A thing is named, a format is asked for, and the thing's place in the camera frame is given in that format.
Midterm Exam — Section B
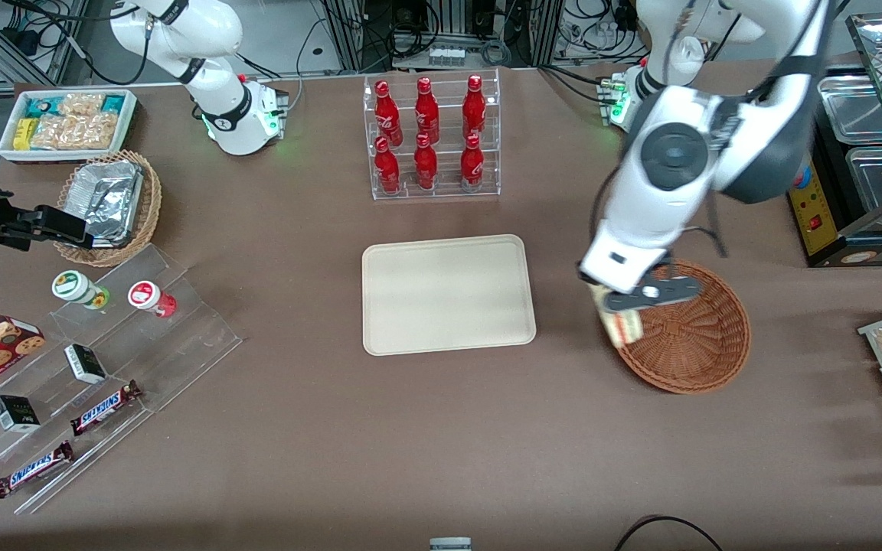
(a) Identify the triangular sandwich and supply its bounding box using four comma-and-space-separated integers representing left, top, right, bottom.
592, 284, 645, 350

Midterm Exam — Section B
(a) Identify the light brown wicker basket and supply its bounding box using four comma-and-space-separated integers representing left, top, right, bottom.
52, 149, 163, 268

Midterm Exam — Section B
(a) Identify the dark brown wicker basket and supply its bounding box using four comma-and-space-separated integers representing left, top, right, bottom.
614, 258, 753, 396

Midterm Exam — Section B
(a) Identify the beige plastic tray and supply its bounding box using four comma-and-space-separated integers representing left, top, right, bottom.
361, 233, 537, 357

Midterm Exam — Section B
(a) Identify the silver foil package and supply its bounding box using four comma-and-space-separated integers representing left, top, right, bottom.
65, 158, 145, 248

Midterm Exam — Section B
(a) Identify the green lid yogurt cup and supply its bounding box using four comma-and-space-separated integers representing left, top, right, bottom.
51, 270, 111, 311

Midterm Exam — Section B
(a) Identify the large peanut snack bag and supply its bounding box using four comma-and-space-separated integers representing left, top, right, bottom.
30, 112, 119, 152

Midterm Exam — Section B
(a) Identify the red lid yogurt cup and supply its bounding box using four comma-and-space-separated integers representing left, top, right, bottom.
127, 280, 178, 318

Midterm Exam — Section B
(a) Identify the white plastic snack bin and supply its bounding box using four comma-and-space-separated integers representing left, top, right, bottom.
0, 88, 139, 165

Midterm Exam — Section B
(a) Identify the small peanut snack bag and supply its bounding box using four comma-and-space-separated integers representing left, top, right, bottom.
57, 93, 106, 118

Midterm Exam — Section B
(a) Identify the small black box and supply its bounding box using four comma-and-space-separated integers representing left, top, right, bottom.
64, 344, 108, 385
0, 395, 41, 434

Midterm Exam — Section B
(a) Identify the clear acrylic stepped display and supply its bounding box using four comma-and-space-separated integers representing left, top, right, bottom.
0, 243, 243, 516

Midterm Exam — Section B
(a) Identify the red cola bottle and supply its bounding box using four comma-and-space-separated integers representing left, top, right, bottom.
413, 132, 439, 191
460, 134, 486, 193
374, 80, 403, 146
374, 136, 402, 194
415, 77, 440, 143
462, 74, 488, 141

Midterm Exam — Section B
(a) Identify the Snickers chocolate bar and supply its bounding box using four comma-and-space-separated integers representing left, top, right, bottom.
0, 440, 76, 500
70, 380, 142, 437

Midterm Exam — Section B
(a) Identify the clear acrylic bottle rack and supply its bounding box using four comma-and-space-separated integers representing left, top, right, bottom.
362, 68, 502, 202

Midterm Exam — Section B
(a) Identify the black heated display case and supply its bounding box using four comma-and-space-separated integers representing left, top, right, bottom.
786, 11, 882, 268

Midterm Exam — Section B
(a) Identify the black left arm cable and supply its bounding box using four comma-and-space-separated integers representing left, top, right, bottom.
671, 193, 730, 259

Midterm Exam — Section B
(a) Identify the black floor cable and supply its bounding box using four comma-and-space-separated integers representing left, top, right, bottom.
612, 514, 722, 551

